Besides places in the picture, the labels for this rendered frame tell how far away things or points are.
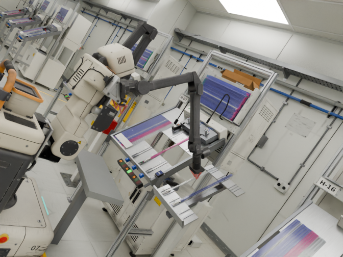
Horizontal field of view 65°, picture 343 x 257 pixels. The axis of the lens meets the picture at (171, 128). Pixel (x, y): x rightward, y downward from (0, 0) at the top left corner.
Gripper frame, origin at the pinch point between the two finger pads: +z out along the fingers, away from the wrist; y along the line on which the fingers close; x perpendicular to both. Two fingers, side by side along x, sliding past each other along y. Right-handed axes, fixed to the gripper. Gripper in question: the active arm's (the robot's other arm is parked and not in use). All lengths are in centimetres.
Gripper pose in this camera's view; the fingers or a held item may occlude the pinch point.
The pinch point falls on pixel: (196, 177)
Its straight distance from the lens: 188.1
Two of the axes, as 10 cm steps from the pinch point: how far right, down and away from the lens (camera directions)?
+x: -8.6, 2.9, -4.2
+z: 0.3, 8.5, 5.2
